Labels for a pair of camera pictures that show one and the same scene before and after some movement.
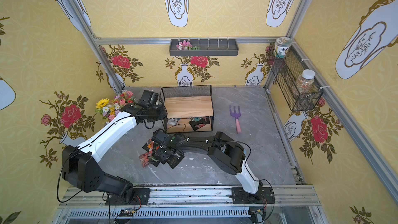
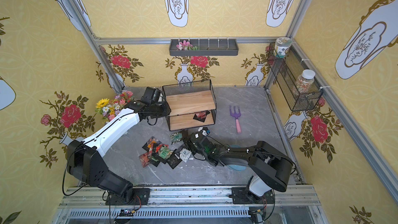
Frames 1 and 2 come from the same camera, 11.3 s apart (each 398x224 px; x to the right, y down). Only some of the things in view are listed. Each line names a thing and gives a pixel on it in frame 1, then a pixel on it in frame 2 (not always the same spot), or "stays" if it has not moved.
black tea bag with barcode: (174, 159) stays
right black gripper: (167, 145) → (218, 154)
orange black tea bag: (148, 146) stays
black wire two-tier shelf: (189, 108) stays
